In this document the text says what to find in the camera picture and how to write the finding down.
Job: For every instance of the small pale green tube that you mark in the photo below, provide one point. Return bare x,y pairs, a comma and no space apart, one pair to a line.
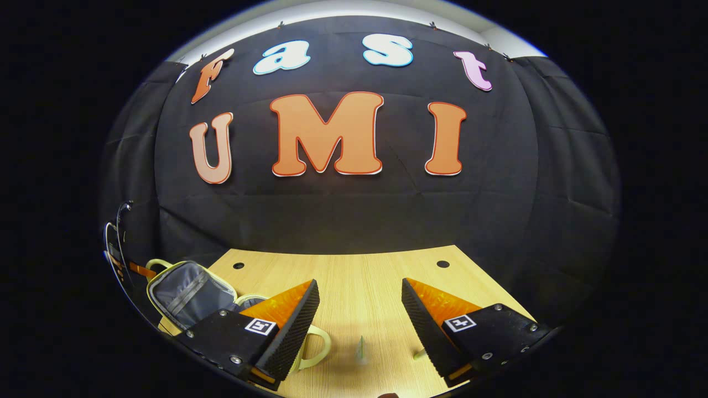
362,351

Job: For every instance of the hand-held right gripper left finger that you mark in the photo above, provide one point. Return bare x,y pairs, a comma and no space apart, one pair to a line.
293,331

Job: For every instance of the pale yellow suitcase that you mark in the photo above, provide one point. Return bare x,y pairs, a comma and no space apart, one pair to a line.
188,293

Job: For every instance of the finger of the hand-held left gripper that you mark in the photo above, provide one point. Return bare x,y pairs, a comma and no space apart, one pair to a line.
142,270

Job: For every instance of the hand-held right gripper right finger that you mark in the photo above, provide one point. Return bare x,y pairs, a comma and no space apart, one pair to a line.
428,334

